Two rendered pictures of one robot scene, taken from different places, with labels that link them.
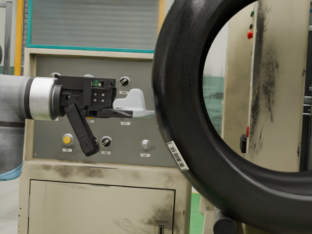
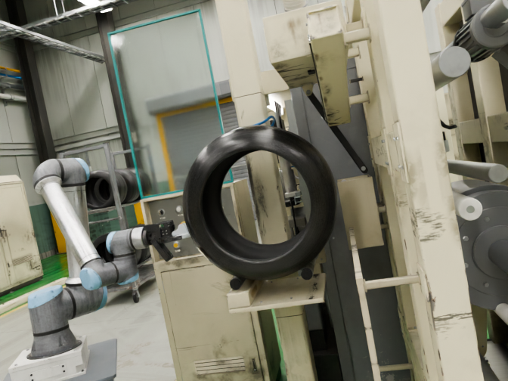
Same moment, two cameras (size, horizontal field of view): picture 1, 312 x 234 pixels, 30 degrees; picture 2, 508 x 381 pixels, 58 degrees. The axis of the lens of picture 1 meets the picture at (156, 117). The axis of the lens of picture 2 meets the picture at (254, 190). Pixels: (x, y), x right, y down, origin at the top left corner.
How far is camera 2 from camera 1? 0.79 m
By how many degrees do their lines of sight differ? 5
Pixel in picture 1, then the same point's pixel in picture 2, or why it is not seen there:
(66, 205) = (183, 282)
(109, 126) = not seen: hidden behind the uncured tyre
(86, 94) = (158, 233)
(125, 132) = not seen: hidden behind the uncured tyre
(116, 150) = not seen: hidden behind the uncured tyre
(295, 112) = (278, 209)
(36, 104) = (136, 243)
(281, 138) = (274, 224)
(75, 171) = (184, 261)
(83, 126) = (161, 248)
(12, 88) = (123, 237)
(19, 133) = (132, 258)
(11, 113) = (125, 249)
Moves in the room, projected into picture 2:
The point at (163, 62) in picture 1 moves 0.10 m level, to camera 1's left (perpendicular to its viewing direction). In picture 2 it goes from (186, 212) to (160, 216)
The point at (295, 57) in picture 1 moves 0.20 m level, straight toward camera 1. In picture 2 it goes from (271, 181) to (258, 184)
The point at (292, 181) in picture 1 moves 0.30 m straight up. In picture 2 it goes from (278, 248) to (265, 180)
